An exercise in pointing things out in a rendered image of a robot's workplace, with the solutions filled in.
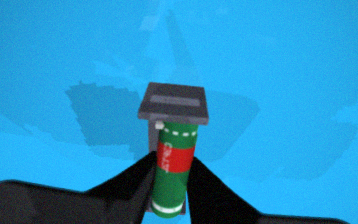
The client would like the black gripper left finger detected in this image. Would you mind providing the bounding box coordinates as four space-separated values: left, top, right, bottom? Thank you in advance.
0 151 157 224

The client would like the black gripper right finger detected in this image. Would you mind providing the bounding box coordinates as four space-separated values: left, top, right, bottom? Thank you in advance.
187 157 350 224

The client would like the green cylindrical battery with red band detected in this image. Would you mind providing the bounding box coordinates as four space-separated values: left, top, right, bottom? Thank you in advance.
151 122 199 219

